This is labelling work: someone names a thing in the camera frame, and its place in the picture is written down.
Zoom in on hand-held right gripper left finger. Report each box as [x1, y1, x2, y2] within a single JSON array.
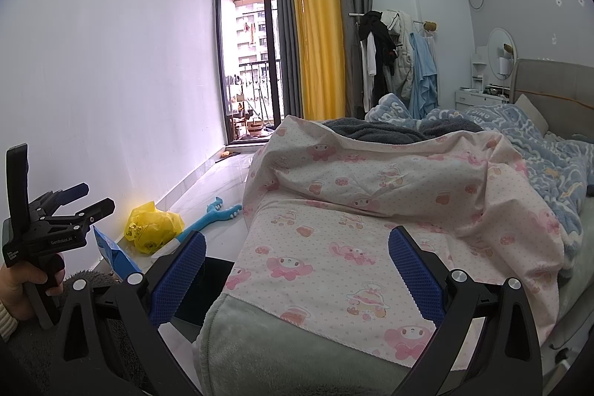
[[49, 231, 207, 396]]

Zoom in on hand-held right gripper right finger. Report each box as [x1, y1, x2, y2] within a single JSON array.
[[389, 225, 544, 396]]

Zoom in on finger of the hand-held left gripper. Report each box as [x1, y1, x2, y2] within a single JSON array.
[[30, 183, 90, 216], [46, 198, 116, 234]]

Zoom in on dark teal trash bin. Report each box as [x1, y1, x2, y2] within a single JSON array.
[[174, 256, 235, 328]]

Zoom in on person's left forearm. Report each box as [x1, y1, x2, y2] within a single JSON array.
[[0, 301, 20, 342]]

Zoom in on person's left hand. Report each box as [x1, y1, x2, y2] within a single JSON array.
[[0, 251, 66, 321]]

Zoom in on blue packet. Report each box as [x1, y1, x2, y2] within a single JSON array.
[[93, 225, 145, 282]]

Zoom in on yellow plastic bag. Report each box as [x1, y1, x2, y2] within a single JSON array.
[[124, 201, 186, 257]]

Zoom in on person's grey fleece clothing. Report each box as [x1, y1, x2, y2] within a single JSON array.
[[9, 268, 155, 396]]

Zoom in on pink printed bed sheet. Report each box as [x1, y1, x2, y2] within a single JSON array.
[[223, 115, 582, 370]]

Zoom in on pale green fleece blanket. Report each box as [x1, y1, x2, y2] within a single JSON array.
[[192, 264, 594, 396]]

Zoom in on dark grey blanket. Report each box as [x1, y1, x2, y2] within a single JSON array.
[[322, 118, 484, 145]]

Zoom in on balcony plant shelf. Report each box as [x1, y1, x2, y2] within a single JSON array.
[[227, 73, 266, 138]]

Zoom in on blue printed blanket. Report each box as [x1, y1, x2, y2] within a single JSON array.
[[364, 94, 594, 272]]

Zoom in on white dresser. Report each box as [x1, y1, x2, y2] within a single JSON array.
[[455, 86, 512, 112]]

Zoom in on light blue garment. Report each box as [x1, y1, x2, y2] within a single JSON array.
[[408, 32, 440, 119]]

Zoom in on beige pillow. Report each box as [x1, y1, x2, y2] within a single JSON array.
[[513, 94, 549, 135]]

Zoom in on white shirt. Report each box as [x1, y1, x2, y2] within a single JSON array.
[[362, 34, 378, 108]]

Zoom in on white desktop shelf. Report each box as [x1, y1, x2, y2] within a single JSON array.
[[470, 46, 489, 91]]

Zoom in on white coat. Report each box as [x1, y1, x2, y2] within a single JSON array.
[[383, 10, 415, 101]]

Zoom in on clothes rack with garments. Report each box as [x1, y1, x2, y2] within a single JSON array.
[[357, 10, 398, 96]]

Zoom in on grey bed headboard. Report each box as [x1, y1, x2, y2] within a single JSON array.
[[510, 58, 594, 140]]

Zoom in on round white mirror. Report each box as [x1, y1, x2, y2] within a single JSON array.
[[487, 28, 516, 80]]

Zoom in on yellow curtain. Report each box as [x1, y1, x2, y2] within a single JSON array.
[[288, 0, 347, 124]]

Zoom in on blue long-handled brush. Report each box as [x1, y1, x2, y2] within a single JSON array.
[[153, 196, 243, 258]]

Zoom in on black balcony door frame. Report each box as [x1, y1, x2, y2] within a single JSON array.
[[214, 0, 287, 146]]

